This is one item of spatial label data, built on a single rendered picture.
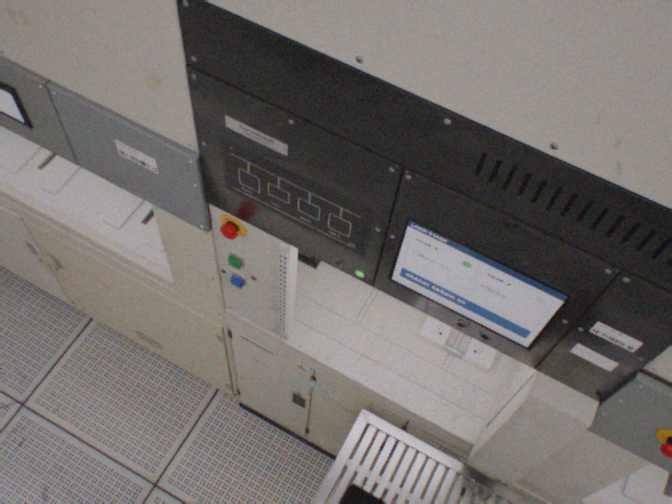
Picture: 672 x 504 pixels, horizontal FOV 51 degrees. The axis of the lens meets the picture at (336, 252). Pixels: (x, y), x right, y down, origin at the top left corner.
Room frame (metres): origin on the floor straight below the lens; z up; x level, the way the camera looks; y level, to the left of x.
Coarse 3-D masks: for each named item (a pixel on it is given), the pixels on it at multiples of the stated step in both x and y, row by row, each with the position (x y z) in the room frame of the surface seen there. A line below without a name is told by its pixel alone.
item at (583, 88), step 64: (256, 0) 0.76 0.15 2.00; (320, 0) 0.72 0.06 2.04; (384, 0) 0.69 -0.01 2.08; (448, 0) 0.66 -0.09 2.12; (512, 0) 0.63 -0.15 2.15; (576, 0) 0.61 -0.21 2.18; (640, 0) 0.59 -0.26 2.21; (384, 64) 0.69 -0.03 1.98; (448, 64) 0.65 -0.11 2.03; (512, 64) 0.62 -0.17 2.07; (576, 64) 0.60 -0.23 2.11; (640, 64) 0.58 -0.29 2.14; (512, 128) 0.62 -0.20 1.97; (576, 128) 0.59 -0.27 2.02; (640, 128) 0.57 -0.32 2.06; (256, 192) 0.76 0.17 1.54; (320, 192) 0.71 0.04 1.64; (640, 192) 0.55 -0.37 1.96; (320, 384) 0.69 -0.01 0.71; (320, 448) 0.67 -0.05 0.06
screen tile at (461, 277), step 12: (420, 240) 0.64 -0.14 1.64; (408, 252) 0.64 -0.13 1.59; (432, 252) 0.63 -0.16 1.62; (444, 252) 0.62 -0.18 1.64; (408, 264) 0.64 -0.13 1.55; (420, 264) 0.63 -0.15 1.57; (456, 264) 0.61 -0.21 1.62; (432, 276) 0.62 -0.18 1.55; (444, 276) 0.62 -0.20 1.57; (456, 276) 0.61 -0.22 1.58; (468, 276) 0.60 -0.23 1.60; (456, 288) 0.60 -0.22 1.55
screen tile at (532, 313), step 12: (492, 276) 0.59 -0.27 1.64; (504, 288) 0.58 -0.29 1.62; (516, 288) 0.57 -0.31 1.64; (480, 300) 0.59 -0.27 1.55; (492, 300) 0.58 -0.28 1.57; (504, 300) 0.57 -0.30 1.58; (528, 300) 0.56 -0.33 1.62; (504, 312) 0.57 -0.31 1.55; (516, 312) 0.56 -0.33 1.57; (528, 312) 0.56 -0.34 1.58; (540, 312) 0.55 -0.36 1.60; (528, 324) 0.55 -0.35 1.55
